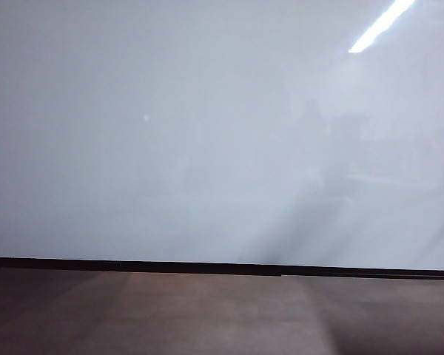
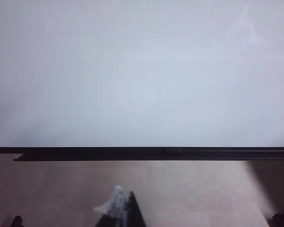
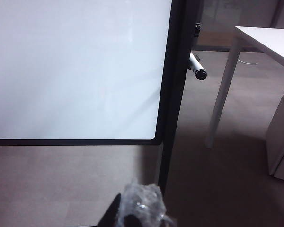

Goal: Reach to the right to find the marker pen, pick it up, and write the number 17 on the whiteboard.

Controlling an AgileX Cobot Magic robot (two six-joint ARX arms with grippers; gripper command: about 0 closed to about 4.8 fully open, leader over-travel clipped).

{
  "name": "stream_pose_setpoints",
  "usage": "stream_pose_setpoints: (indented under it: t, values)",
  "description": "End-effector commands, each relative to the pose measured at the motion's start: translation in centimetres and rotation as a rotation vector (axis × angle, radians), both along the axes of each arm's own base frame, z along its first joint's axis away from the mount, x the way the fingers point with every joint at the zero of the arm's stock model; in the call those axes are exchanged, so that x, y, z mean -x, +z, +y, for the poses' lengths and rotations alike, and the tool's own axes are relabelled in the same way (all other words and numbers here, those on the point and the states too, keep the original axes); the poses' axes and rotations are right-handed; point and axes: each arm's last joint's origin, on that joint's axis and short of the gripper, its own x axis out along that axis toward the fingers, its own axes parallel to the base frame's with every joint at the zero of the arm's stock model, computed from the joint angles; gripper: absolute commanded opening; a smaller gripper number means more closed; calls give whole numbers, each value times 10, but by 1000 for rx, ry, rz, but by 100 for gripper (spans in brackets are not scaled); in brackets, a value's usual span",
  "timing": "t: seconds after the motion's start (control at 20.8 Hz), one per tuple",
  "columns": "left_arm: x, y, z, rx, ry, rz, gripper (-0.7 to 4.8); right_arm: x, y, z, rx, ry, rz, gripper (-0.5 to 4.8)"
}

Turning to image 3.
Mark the white marker pen black cap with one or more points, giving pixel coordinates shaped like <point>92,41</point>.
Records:
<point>197,67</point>

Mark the plastic-wrapped right gripper right finger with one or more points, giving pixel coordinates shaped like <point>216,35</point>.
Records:
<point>143,203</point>

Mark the black clip on stand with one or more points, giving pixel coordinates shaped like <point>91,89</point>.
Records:
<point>197,28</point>

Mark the white whiteboard with black frame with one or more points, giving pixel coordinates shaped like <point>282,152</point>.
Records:
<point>80,71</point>

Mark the black whiteboard stand post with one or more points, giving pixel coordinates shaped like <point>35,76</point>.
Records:
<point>174,99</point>

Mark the white cabinet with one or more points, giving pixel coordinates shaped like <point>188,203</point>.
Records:
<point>282,142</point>

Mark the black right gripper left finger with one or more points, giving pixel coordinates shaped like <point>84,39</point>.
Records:
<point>111,212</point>

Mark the white table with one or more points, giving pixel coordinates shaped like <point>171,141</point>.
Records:
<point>269,41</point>

